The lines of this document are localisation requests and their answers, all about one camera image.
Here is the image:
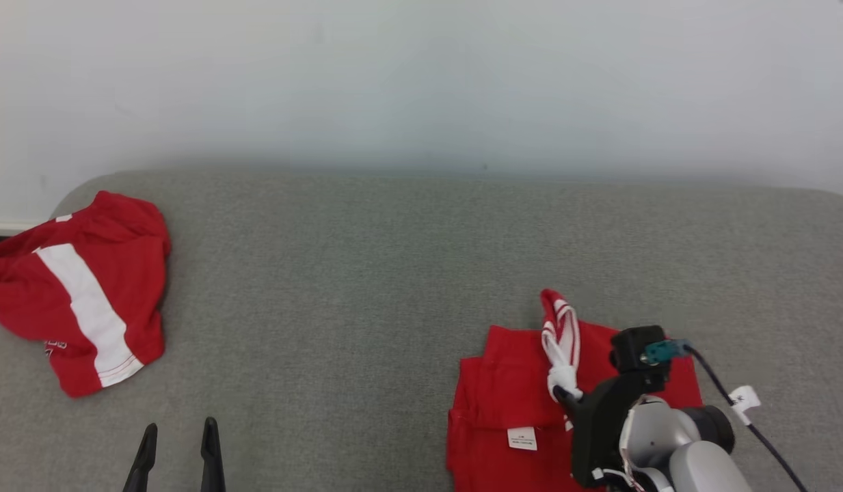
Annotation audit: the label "red shirt with white band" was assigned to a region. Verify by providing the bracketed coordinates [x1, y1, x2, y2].
[0, 190, 172, 398]

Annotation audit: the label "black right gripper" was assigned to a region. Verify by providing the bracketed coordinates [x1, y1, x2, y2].
[553, 371, 670, 488]

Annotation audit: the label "grey fabric sofa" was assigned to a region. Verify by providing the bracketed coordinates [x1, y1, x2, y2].
[0, 169, 843, 492]

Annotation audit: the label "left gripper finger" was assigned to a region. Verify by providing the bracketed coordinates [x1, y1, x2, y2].
[201, 417, 227, 492]
[122, 423, 159, 492]

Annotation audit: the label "thin red white wires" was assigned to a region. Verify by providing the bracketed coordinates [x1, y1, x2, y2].
[601, 467, 651, 492]

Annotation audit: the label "white wall baseboard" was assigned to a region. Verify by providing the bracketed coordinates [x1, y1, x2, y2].
[0, 220, 49, 237]

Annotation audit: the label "red shirt with white sleeve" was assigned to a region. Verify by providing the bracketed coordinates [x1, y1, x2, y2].
[446, 288, 704, 492]

